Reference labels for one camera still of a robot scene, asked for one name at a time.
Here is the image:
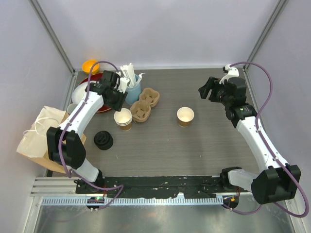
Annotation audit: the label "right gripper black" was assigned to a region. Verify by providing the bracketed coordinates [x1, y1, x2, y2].
[199, 77, 232, 106]

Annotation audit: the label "brown paper cups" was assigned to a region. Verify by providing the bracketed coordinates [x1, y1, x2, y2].
[114, 108, 133, 131]

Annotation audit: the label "brown paper cup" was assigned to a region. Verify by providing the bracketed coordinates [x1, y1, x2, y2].
[176, 107, 195, 127]

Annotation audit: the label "black lid stack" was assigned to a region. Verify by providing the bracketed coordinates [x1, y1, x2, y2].
[93, 131, 113, 150]

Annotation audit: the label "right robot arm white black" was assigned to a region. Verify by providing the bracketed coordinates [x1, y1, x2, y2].
[198, 77, 301, 204]

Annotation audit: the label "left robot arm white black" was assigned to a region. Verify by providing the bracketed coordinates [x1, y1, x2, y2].
[46, 70, 130, 194]

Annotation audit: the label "blue cup holder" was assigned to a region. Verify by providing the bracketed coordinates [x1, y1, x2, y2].
[125, 74, 141, 105]

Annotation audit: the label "red round tray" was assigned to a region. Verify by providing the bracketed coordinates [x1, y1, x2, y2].
[80, 73, 111, 113]

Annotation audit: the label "cardboard cup carrier front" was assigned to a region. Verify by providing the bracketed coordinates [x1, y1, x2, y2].
[130, 100, 151, 123]

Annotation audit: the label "cardboard cup carrier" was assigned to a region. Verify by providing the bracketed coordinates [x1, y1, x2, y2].
[130, 100, 151, 123]
[139, 87, 160, 108]

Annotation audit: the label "white wrapped straws bundle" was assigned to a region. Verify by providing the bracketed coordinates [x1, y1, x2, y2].
[120, 63, 145, 88]

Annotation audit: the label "white plate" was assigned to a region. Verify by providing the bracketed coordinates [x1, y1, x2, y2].
[71, 82, 87, 104]

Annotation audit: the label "cardboard cup carrier back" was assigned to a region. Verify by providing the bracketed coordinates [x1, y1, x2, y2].
[139, 87, 160, 108]

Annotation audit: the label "orange bowl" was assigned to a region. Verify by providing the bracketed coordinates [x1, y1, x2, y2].
[82, 60, 100, 75]

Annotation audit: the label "small white pink cup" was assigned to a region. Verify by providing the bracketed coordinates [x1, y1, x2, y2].
[67, 103, 77, 115]

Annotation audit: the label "brown paper bag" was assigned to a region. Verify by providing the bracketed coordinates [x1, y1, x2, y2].
[17, 106, 92, 177]

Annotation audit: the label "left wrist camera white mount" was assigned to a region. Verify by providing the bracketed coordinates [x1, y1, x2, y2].
[116, 71, 130, 93]

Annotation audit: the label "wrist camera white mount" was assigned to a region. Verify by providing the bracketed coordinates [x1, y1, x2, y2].
[116, 71, 130, 93]
[219, 64, 240, 84]

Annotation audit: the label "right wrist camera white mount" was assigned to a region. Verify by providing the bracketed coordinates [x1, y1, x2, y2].
[219, 64, 240, 84]

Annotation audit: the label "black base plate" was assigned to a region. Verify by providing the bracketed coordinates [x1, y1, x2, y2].
[74, 175, 251, 199]

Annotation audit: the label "aluminium rail frame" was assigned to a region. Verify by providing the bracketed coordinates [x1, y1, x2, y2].
[30, 177, 83, 197]

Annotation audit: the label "white slotted cable duct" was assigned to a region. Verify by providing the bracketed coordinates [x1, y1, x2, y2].
[41, 193, 223, 206]

